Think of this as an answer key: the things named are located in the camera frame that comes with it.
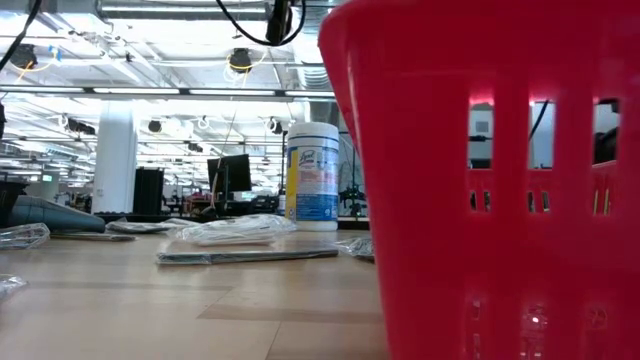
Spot teal roll-on deodorant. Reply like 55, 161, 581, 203
7, 194, 107, 234

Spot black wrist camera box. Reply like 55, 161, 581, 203
263, 0, 295, 47

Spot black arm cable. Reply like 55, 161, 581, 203
0, 0, 44, 74
528, 99, 550, 142

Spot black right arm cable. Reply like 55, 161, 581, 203
528, 99, 550, 142

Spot black round brush in bag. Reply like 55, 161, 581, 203
333, 235, 376, 262

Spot clear bag white contents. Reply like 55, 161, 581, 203
105, 217, 199, 235

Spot black computer monitor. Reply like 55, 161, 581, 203
207, 153, 253, 194

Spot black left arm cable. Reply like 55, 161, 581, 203
0, 0, 44, 74

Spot black looped camera cable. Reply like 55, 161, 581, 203
214, 0, 307, 47

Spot red plastic basket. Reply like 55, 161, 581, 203
317, 0, 640, 360

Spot Lysol wipes canister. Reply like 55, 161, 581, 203
284, 121, 341, 232

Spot white square pillar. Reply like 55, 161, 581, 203
91, 99, 140, 215

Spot long light strip bar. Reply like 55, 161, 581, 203
0, 85, 336, 101

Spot comb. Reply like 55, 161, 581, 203
155, 248, 341, 266
48, 230, 137, 243

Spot vanity pack swabs bag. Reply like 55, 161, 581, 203
167, 213, 300, 247

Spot black cabinet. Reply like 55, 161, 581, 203
132, 167, 165, 216

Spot silver round ceiling duct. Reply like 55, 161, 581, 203
287, 0, 335, 91

